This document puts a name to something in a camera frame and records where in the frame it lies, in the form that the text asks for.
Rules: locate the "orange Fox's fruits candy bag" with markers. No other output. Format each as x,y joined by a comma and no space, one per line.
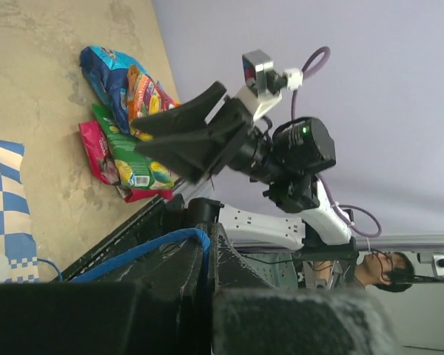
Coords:
144,97

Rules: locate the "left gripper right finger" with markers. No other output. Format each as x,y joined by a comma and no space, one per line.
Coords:
251,317

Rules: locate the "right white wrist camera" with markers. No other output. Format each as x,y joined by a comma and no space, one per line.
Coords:
263,84

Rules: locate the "green snack bag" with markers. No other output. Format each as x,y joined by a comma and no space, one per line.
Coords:
135,170

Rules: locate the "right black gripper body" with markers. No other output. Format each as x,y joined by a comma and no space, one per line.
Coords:
235,142

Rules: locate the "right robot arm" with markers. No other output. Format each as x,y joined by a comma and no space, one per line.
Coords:
303,148

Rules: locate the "blue gummy candy bag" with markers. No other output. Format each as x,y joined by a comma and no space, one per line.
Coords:
106,72

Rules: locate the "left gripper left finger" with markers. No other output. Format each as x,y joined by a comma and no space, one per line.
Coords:
154,315

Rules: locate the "blue checkered paper bag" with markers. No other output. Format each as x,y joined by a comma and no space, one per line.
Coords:
18,250

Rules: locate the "grey mounted camera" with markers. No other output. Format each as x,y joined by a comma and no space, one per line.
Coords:
435,260

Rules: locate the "person with headset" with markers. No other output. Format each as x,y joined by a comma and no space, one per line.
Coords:
385,271

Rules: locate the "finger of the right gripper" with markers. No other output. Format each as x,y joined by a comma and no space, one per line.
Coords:
191,156
185,118

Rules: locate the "red chips bag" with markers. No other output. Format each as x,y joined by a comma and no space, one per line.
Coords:
103,168

